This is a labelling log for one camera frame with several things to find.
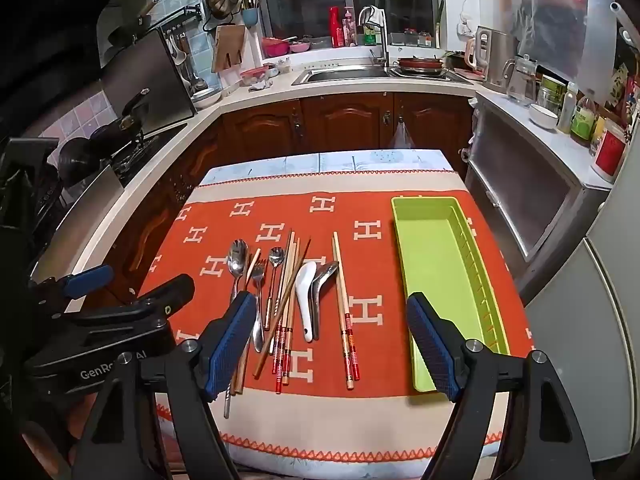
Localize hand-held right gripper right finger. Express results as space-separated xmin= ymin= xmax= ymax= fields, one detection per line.
xmin=406 ymin=291 xmax=596 ymax=480

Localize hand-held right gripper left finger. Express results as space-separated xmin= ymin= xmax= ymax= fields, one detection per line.
xmin=72 ymin=290 xmax=258 ymax=480

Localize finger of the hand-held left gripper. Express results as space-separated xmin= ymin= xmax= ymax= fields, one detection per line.
xmin=65 ymin=274 xmax=196 ymax=336
xmin=30 ymin=265 xmax=115 ymax=317

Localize steel fork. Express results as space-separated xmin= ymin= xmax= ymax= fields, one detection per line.
xmin=250 ymin=259 xmax=267 ymax=311

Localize large steel spoon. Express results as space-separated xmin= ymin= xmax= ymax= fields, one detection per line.
xmin=227 ymin=247 xmax=265 ymax=354

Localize green plastic utensil tray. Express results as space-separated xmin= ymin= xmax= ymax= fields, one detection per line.
xmin=391 ymin=196 xmax=510 ymax=393

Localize light wooden chopstick dark band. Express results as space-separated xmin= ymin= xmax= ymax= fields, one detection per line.
xmin=332 ymin=231 xmax=357 ymax=392

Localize white ceramic soup spoon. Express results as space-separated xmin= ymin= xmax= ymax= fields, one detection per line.
xmin=295 ymin=261 xmax=321 ymax=343

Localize wooden-handled small spoon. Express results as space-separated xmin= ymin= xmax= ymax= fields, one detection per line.
xmin=263 ymin=247 xmax=285 ymax=332

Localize steel soup spoon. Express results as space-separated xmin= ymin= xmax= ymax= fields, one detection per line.
xmin=311 ymin=261 xmax=341 ymax=328

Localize small steel splash panel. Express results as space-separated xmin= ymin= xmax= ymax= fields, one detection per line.
xmin=52 ymin=164 xmax=126 ymax=246

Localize black pot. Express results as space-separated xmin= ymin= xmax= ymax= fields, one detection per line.
xmin=57 ymin=137 xmax=103 ymax=186

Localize black gas stove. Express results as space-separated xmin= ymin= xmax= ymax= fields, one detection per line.
xmin=102 ymin=122 xmax=188 ymax=183

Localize orange printed blanket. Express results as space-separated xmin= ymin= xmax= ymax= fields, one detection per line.
xmin=136 ymin=169 xmax=538 ymax=463

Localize grey refrigerator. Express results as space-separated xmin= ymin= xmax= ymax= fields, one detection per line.
xmin=522 ymin=75 xmax=640 ymax=463

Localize steel cabinet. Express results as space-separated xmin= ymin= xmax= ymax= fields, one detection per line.
xmin=465 ymin=92 xmax=613 ymax=291

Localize white bowl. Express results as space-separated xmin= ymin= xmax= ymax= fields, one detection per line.
xmin=529 ymin=104 xmax=559 ymax=130
xmin=191 ymin=87 xmax=223 ymax=108

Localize white plastic bag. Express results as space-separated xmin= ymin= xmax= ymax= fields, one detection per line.
xmin=390 ymin=119 xmax=416 ymax=150

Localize large steel splash panel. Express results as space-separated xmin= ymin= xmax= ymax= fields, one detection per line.
xmin=102 ymin=27 xmax=197 ymax=123

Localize brown wooden base cabinet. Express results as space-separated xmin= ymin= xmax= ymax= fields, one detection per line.
xmin=107 ymin=92 xmax=476 ymax=311

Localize wooden cutting board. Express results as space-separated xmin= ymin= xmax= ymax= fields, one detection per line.
xmin=211 ymin=24 xmax=247 ymax=73

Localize hanging black frying pan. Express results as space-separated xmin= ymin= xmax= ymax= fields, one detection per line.
xmin=107 ymin=0 xmax=161 ymax=48

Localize white jar red label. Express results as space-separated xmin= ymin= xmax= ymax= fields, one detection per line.
xmin=590 ymin=122 xmax=628 ymax=183

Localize green label bottle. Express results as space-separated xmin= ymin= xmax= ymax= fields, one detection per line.
xmin=570 ymin=95 xmax=598 ymax=147

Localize large pink bowl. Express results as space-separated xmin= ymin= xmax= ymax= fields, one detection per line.
xmin=261 ymin=37 xmax=292 ymax=58

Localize clear plastic bottle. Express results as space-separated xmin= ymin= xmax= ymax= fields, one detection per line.
xmin=557 ymin=82 xmax=579 ymax=135

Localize glass pitcher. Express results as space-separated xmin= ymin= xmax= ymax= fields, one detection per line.
xmin=502 ymin=54 xmax=538 ymax=106

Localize red pan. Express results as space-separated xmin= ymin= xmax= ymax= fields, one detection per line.
xmin=397 ymin=56 xmax=445 ymax=77

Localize glass jar green contents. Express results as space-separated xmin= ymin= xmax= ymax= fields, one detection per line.
xmin=537 ymin=76 xmax=566 ymax=113

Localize steel sink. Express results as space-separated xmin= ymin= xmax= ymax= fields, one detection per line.
xmin=291 ymin=62 xmax=473 ymax=86

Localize steel electric kettle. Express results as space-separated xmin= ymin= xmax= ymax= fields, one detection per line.
xmin=474 ymin=25 xmax=516 ymax=92

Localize steel faucet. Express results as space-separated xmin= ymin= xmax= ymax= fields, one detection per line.
xmin=359 ymin=6 xmax=391 ymax=72

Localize red bottle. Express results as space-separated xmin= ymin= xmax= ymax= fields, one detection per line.
xmin=328 ymin=6 xmax=346 ymax=48

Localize translucent plastic sheet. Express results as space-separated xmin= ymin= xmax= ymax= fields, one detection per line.
xmin=492 ymin=0 xmax=618 ymax=96

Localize black wall rack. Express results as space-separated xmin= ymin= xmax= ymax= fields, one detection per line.
xmin=165 ymin=2 xmax=206 ymax=26

